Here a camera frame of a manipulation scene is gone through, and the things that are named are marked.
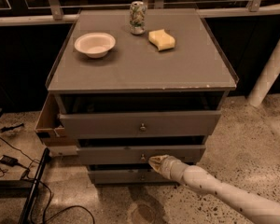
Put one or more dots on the white bowl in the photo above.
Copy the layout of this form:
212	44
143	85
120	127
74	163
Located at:
95	45

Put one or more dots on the white pillar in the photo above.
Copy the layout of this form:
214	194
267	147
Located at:
267	77

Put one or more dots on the cardboard box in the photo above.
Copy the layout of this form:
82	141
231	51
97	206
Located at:
51	132

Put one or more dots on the grey drawer cabinet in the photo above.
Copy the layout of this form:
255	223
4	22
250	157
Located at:
134	65

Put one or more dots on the black plug on floor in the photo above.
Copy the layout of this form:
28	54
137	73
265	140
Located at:
10	128

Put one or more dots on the grey drawer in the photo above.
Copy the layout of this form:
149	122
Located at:
124	174
137	115
139	150

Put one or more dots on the grey top drawer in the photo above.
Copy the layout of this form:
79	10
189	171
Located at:
137	115

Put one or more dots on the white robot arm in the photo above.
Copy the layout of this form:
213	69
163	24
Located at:
255	208

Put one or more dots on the yellow sponge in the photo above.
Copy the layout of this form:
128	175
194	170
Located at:
161	40

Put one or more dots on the black power adapter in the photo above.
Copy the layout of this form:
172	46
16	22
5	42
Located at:
9	161

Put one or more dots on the black bar on floor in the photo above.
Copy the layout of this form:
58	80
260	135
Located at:
34	183

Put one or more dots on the floral drink can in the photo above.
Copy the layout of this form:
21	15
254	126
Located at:
137	17

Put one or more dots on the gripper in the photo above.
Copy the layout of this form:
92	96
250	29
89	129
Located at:
171	167

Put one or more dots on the grey bottom drawer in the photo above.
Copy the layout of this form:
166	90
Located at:
124	174

